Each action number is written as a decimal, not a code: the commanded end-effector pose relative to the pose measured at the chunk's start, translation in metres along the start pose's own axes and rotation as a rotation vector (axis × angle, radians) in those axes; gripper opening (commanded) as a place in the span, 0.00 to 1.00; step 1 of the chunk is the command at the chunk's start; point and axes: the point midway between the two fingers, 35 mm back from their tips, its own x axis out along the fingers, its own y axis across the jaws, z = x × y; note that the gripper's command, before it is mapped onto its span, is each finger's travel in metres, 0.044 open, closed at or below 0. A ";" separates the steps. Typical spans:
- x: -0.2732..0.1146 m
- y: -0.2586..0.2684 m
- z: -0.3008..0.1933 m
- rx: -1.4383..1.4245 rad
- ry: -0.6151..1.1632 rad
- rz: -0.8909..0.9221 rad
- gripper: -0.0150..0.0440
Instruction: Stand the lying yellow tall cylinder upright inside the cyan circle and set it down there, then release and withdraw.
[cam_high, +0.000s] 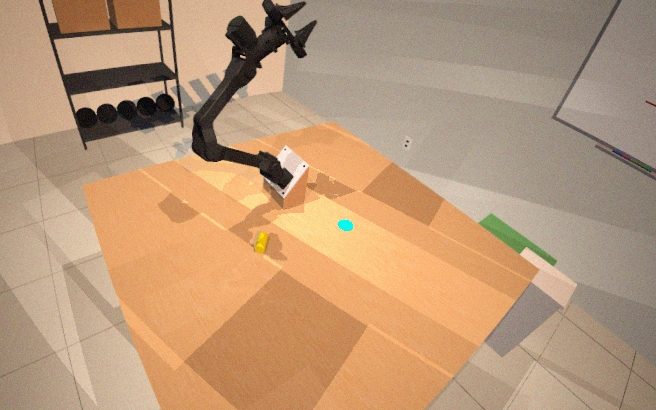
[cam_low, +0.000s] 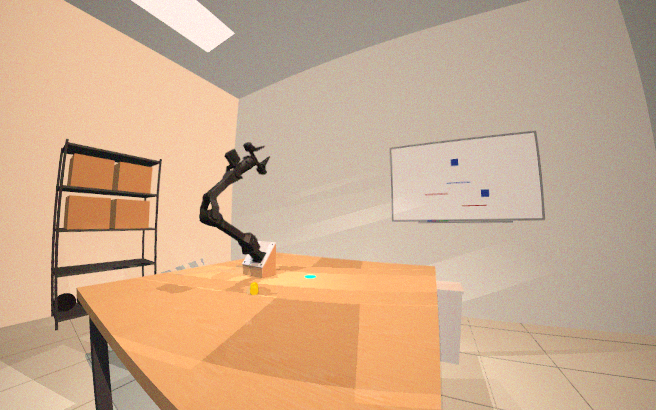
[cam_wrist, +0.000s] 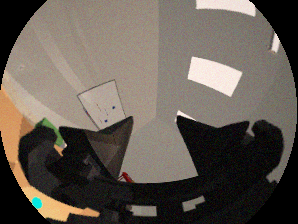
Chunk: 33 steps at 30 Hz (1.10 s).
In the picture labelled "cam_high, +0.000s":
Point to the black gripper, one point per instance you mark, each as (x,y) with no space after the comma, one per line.
(275,37)

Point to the cyan circle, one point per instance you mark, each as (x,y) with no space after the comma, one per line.
(345,225)

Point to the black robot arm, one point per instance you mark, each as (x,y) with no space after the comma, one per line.
(238,74)

